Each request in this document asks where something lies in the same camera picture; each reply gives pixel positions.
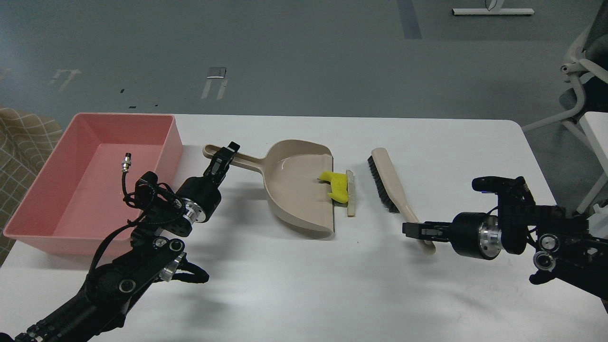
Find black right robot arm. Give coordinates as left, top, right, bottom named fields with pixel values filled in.
left=402, top=177, right=608, bottom=300

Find beige hand brush black bristles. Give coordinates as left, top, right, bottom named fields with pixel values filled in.
left=367, top=147, right=420, bottom=223

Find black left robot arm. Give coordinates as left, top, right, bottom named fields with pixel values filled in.
left=1, top=142, right=240, bottom=342

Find beige checkered cloth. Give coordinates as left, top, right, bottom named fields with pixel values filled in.
left=0, top=106, right=63, bottom=266

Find white floor stand base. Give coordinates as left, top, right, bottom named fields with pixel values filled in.
left=451, top=0, right=535, bottom=17

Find yellow sponge piece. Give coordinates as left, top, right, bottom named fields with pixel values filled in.
left=317, top=171, right=349, bottom=204

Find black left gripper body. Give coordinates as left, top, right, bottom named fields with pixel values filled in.
left=176, top=177, right=221, bottom=224

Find white office chair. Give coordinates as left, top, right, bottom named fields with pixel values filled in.
left=522, top=24, right=607, bottom=147

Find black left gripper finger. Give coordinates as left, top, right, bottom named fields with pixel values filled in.
left=204, top=146, right=226, bottom=186
left=222, top=142, right=240, bottom=177

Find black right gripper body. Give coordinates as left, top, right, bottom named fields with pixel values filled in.
left=448, top=212, right=503, bottom=260

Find beige plastic dustpan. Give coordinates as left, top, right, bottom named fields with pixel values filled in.
left=231, top=139, right=335, bottom=237

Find pink plastic bin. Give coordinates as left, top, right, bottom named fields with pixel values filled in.
left=4, top=113, right=183, bottom=256

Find white side table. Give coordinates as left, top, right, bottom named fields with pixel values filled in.
left=576, top=111, right=608, bottom=213

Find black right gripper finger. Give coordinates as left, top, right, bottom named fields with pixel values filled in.
left=403, top=230, right=450, bottom=243
left=402, top=221, right=452, bottom=234

